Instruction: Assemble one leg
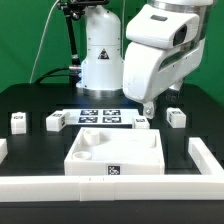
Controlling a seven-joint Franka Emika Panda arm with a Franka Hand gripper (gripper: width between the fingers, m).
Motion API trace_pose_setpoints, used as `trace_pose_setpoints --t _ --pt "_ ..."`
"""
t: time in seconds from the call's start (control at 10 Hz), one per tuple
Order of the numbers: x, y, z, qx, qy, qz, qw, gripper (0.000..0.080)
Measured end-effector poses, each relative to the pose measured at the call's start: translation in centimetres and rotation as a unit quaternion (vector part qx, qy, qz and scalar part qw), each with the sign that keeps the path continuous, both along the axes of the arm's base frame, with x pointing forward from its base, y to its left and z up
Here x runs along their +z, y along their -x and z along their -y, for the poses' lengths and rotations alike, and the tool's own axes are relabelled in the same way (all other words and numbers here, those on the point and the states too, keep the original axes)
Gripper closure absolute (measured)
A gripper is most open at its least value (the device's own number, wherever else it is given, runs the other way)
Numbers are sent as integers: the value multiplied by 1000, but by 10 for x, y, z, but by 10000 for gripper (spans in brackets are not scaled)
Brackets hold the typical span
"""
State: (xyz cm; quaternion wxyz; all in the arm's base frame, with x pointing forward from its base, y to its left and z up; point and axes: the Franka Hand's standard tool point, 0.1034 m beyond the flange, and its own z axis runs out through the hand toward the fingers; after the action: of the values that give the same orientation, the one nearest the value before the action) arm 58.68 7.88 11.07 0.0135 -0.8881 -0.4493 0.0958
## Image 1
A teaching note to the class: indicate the white U-shaped fence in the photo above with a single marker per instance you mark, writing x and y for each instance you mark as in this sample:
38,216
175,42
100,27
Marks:
208,184

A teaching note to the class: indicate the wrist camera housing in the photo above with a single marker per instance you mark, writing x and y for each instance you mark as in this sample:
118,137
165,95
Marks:
162,29

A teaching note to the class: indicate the white square tabletop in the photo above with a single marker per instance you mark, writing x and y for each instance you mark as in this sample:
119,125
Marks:
115,151

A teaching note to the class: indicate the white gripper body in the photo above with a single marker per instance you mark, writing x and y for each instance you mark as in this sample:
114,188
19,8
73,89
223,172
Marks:
150,71

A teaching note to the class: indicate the white marker base plate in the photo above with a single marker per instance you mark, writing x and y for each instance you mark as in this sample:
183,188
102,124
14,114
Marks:
101,116

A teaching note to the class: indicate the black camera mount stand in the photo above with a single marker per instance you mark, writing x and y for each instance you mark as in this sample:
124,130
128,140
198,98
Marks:
73,10

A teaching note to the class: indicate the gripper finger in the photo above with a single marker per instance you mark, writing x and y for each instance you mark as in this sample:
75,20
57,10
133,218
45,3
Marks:
172,95
149,110

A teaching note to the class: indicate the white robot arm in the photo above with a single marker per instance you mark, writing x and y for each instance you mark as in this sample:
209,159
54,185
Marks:
102,69

